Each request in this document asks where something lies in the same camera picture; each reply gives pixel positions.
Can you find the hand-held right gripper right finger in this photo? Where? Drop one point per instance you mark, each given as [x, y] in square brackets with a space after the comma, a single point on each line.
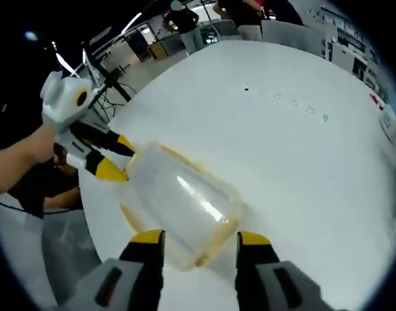
[269, 285]

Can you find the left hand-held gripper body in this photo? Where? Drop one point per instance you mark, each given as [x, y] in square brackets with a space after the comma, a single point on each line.
[63, 107]

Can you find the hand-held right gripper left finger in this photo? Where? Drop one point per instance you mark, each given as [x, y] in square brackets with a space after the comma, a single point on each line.
[120, 285]

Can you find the clear plastic buckle container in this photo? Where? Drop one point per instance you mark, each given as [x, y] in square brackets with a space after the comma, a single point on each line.
[184, 201]

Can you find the person's left hand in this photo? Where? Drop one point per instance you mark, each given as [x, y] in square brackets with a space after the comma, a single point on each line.
[45, 144]

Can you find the ceiling light strip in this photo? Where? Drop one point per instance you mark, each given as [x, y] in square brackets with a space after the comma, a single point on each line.
[64, 63]
[133, 21]

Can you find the black metal stand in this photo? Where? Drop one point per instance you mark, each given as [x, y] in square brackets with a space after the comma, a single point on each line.
[104, 78]

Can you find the person's leg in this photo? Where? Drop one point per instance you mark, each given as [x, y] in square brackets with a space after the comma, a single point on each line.
[63, 198]

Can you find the wooden cabinet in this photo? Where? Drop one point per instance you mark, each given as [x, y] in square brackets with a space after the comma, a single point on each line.
[158, 50]

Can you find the grey office chair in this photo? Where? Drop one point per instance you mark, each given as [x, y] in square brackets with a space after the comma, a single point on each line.
[225, 30]
[288, 34]

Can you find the white bottle with label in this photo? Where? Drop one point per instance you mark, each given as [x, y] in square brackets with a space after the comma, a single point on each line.
[389, 123]

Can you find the small red item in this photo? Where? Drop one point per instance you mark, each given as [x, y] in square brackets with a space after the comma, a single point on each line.
[375, 99]

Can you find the white storage shelves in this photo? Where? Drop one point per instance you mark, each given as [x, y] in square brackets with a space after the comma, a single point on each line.
[342, 55]

